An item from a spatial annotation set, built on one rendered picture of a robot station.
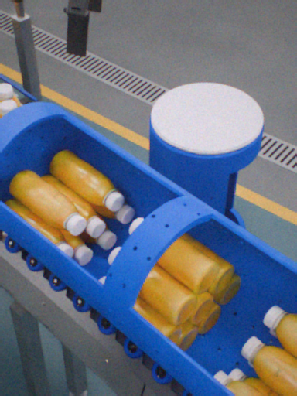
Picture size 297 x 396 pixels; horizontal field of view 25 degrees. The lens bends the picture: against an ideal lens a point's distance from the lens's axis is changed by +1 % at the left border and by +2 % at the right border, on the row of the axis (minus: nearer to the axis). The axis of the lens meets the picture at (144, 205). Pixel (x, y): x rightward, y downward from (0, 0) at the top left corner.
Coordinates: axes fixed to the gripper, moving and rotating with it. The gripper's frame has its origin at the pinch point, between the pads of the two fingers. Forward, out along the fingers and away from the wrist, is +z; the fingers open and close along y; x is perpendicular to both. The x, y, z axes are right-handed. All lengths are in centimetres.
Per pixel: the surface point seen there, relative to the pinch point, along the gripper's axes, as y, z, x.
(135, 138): -160, 145, 5
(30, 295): 3, 66, -6
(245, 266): 6, 41, 36
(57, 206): 2.1, 38.7, -2.2
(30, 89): -70, 64, -25
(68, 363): -22, 130, 1
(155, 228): 14.8, 26.7, 17.1
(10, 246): -2, 57, -12
